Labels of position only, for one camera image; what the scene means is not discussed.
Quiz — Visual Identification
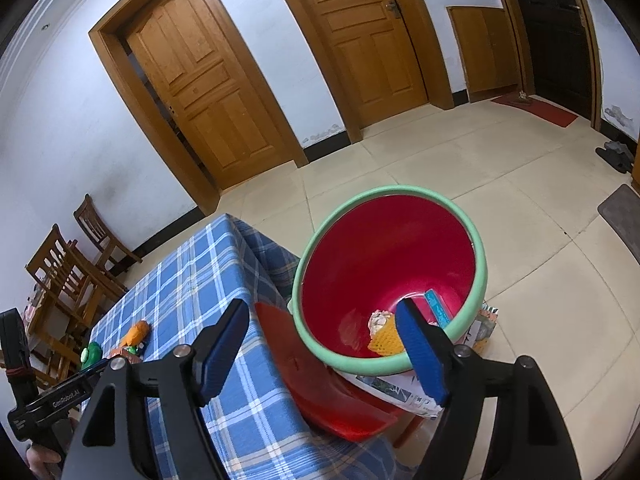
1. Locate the cream plastic bag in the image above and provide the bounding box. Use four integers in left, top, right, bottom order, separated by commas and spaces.
369, 310, 396, 336

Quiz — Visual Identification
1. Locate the red basin with green rim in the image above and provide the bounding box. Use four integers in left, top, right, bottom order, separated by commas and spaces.
291, 185, 488, 376

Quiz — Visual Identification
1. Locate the black door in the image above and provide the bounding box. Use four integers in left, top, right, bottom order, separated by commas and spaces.
500, 0, 603, 131

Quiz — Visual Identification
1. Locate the grey floor mat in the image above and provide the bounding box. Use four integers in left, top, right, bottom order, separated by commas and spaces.
597, 183, 640, 261

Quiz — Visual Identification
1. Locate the dark slipper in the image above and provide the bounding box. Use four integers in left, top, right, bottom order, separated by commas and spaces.
603, 141, 636, 163
595, 146, 628, 174

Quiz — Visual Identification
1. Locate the blue and white small box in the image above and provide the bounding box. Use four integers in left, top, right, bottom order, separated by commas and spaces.
424, 289, 453, 328

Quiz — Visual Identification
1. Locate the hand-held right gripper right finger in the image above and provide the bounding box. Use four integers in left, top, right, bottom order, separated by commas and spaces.
395, 297, 583, 480

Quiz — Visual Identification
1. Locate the wooden door with metal handle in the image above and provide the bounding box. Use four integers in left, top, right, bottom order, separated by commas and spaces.
262, 0, 453, 143

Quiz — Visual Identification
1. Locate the orange snack packet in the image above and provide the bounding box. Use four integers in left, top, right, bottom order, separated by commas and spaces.
106, 346, 146, 367

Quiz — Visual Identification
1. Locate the low wooden wall panel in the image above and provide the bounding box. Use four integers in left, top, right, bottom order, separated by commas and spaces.
446, 5, 523, 103

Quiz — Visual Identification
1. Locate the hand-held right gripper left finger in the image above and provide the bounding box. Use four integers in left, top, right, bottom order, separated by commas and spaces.
60, 298, 251, 480

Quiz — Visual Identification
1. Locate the blue plaid tablecloth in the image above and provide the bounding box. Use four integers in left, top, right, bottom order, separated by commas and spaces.
89, 212, 416, 480

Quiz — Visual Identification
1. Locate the wooden door ajar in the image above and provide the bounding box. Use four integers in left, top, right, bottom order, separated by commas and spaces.
89, 0, 309, 213

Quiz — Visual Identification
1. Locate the printed cardboard box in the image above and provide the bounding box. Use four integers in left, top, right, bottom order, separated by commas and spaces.
350, 304, 501, 417

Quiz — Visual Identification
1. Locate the large yellow foam net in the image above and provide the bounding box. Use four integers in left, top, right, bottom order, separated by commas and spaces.
367, 317, 406, 356

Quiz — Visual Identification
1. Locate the wooden slat-back chair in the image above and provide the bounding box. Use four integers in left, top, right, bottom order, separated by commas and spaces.
73, 194, 143, 281
25, 224, 128, 321

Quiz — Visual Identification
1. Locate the person's left hand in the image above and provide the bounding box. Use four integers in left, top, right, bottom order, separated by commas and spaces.
25, 444, 66, 478

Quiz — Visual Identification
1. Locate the red door mat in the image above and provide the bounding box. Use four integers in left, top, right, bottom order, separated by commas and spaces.
490, 92, 580, 128

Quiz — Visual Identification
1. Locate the red plastic stool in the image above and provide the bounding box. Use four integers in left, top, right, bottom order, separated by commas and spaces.
255, 301, 423, 443

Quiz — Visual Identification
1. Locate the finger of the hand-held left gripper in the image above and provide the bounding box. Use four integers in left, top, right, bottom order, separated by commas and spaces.
80, 356, 113, 377

